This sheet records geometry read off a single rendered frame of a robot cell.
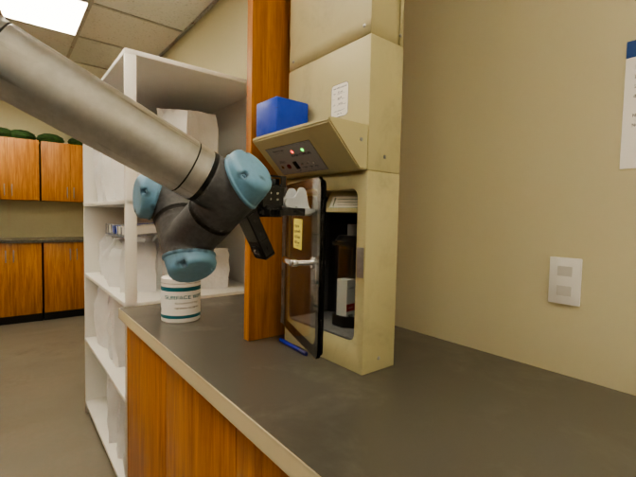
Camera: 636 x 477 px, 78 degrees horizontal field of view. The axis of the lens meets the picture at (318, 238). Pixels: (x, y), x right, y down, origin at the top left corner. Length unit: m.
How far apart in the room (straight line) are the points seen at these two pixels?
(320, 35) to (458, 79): 0.45
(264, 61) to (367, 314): 0.76
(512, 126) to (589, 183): 0.25
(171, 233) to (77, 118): 0.20
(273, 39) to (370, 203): 0.60
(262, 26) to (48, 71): 0.83
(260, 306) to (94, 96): 0.81
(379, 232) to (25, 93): 0.69
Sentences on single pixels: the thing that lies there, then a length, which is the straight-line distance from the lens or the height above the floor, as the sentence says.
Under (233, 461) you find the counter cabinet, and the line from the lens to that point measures 0.96.
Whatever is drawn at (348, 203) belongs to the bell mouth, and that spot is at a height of 1.34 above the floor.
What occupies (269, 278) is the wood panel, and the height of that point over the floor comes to 1.12.
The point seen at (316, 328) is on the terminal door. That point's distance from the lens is 0.87.
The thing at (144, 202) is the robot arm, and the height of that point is 1.32.
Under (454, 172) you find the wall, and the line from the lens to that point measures 1.27.
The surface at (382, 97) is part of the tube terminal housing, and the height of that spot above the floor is 1.58.
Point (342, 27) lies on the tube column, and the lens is 1.06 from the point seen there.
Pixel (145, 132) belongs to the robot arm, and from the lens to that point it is 0.52.
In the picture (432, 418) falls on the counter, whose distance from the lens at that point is 0.81.
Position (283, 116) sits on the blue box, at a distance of 1.03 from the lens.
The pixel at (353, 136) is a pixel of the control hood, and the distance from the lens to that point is 0.88.
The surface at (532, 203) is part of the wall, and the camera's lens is 1.16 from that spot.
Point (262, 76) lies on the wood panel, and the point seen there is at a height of 1.70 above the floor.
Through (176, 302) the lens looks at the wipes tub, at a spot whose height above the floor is 1.01.
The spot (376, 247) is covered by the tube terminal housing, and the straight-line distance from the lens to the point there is 0.92.
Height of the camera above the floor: 1.30
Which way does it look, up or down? 3 degrees down
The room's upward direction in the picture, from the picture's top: 1 degrees clockwise
